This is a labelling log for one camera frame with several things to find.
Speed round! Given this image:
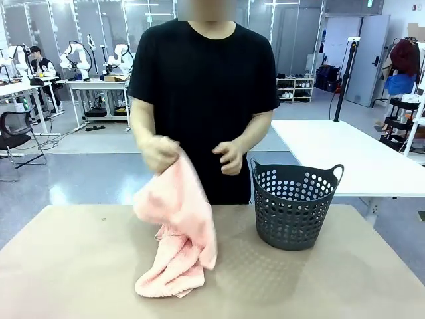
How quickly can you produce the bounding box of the person's left hand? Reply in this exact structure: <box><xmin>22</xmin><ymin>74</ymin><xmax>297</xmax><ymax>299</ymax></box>
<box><xmin>211</xmin><ymin>140</ymin><xmax>248</xmax><ymax>176</ymax></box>

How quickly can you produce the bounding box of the person's right hand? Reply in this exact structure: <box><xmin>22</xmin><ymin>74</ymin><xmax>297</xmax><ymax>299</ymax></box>
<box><xmin>137</xmin><ymin>134</ymin><xmax>182</xmax><ymax>174</ymax></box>

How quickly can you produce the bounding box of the pink fluffy towel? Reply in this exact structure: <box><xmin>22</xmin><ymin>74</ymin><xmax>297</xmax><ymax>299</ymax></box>
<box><xmin>133</xmin><ymin>151</ymin><xmax>218</xmax><ymax>298</ymax></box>

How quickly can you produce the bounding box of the person's right forearm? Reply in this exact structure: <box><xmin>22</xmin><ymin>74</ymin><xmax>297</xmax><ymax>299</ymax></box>
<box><xmin>129</xmin><ymin>98</ymin><xmax>159</xmax><ymax>144</ymax></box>

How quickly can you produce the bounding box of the person's left forearm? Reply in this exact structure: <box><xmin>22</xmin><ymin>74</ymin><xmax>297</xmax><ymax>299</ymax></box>
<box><xmin>232</xmin><ymin>110</ymin><xmax>275</xmax><ymax>156</ymax></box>

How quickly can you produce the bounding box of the person's black t-shirt torso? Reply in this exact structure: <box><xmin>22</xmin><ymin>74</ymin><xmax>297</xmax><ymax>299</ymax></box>
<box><xmin>127</xmin><ymin>20</ymin><xmax>282</xmax><ymax>205</ymax></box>

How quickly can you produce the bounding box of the white desk with robot arms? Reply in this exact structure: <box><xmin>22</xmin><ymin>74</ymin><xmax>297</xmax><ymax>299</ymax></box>
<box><xmin>54</xmin><ymin>78</ymin><xmax>132</xmax><ymax>134</ymax></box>

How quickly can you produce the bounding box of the dark grey perforated plastic basket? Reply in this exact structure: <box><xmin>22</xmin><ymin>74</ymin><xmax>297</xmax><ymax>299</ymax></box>
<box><xmin>250</xmin><ymin>158</ymin><xmax>345</xmax><ymax>251</ymax></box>

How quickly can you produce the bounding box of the white shoe rack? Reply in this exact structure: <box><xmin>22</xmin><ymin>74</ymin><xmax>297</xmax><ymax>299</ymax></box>
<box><xmin>276</xmin><ymin>77</ymin><xmax>315</xmax><ymax>102</ymax></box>

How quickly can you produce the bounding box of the large white table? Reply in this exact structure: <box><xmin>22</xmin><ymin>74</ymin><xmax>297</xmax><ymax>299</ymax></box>
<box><xmin>270</xmin><ymin>119</ymin><xmax>425</xmax><ymax>220</ymax></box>

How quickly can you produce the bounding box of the dark suitcase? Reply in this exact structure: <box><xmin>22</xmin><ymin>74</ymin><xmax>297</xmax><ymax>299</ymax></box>
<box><xmin>315</xmin><ymin>65</ymin><xmax>340</xmax><ymax>93</ymax></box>

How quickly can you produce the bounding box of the black tripod pole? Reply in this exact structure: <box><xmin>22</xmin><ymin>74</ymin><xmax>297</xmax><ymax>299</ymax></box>
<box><xmin>331</xmin><ymin>37</ymin><xmax>361</xmax><ymax>122</ymax></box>

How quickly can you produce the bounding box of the seated person in varsity jacket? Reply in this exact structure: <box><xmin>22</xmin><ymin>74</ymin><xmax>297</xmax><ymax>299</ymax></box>
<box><xmin>29</xmin><ymin>45</ymin><xmax>64</xmax><ymax>114</ymax></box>

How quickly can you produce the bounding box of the black mesh office chair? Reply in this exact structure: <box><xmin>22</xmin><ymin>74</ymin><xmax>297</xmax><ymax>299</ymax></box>
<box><xmin>0</xmin><ymin>110</ymin><xmax>48</xmax><ymax>182</ymax></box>

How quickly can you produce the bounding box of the white desk with seated person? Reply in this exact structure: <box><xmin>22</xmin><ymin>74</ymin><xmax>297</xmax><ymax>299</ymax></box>
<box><xmin>0</xmin><ymin>78</ymin><xmax>62</xmax><ymax>137</ymax></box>

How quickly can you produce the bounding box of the grey door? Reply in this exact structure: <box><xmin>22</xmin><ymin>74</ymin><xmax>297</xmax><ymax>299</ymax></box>
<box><xmin>345</xmin><ymin>15</ymin><xmax>391</xmax><ymax>108</ymax></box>

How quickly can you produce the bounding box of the black utility cart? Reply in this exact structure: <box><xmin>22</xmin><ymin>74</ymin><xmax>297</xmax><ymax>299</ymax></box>
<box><xmin>379</xmin><ymin>97</ymin><xmax>421</xmax><ymax>151</ymax></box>

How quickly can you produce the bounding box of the blue hanging bag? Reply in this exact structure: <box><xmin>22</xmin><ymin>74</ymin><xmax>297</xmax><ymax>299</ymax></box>
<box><xmin>384</xmin><ymin>74</ymin><xmax>418</xmax><ymax>98</ymax></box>

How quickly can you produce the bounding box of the dark red hanging jacket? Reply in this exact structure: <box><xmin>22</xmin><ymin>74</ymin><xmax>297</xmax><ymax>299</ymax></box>
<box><xmin>389</xmin><ymin>39</ymin><xmax>420</xmax><ymax>79</ymax></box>

